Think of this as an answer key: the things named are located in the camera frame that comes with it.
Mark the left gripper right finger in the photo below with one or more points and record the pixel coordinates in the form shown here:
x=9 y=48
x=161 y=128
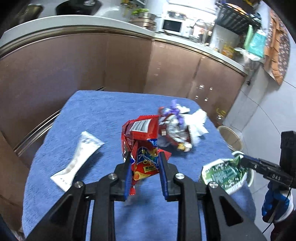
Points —
x=204 y=210

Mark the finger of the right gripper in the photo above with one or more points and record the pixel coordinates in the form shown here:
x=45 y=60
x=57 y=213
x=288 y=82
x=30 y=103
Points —
x=258 y=165

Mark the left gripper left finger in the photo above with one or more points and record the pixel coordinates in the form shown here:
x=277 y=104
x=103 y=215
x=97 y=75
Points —
x=68 y=218

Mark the green white snack bag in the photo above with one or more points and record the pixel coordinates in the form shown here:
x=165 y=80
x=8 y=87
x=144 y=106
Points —
x=228 y=173

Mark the dark red silver wrapper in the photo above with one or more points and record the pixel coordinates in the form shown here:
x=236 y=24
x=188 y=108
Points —
x=171 y=133

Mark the white tissue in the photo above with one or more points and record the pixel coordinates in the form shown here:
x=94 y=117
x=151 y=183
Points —
x=195 y=122

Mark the red snack bag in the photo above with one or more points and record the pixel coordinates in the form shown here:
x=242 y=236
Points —
x=139 y=144

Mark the purple plastic wrapper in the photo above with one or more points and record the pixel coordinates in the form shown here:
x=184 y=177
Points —
x=174 y=109

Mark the white round trash bin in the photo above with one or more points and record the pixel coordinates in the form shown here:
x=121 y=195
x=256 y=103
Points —
x=250 y=173

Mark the brown kitchen cabinet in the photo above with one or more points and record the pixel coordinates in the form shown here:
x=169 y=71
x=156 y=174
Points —
x=98 y=82

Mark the wicker lined waste basket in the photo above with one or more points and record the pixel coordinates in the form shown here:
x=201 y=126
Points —
x=232 y=140

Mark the cooking oil bottle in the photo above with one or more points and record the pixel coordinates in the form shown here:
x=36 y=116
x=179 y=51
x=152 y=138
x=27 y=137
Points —
x=220 y=116

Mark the white long sachet wrapper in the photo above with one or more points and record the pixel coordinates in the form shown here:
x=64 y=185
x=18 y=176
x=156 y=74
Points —
x=87 y=146

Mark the blue towel mat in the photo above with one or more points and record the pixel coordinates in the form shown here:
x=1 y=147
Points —
x=147 y=215

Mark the orange brown hanging apron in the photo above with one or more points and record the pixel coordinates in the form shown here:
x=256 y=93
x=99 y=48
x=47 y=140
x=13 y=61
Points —
x=276 y=49

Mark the yellow detergent bottle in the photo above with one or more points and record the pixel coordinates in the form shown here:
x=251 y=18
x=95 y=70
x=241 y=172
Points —
x=228 y=50

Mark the teal hanging bag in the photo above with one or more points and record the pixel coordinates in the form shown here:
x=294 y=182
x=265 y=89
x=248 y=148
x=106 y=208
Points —
x=255 y=41

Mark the chrome sink faucet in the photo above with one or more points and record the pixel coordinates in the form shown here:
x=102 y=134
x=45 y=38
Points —
x=205 y=28

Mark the black dish rack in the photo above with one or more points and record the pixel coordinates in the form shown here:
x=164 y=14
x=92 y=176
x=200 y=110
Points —
x=236 y=20

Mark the white microwave oven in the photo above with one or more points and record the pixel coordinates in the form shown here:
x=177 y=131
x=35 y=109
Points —
x=175 y=23

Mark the bronze rice cooker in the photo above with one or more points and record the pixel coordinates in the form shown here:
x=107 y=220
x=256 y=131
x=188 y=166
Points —
x=144 y=23

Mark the steel pot with greens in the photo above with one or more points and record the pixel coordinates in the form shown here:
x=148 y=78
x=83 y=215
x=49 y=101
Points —
x=144 y=14

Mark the steel wok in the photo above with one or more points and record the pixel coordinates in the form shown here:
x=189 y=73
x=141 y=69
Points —
x=28 y=13

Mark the black wok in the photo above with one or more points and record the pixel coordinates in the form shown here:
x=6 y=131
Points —
x=73 y=7

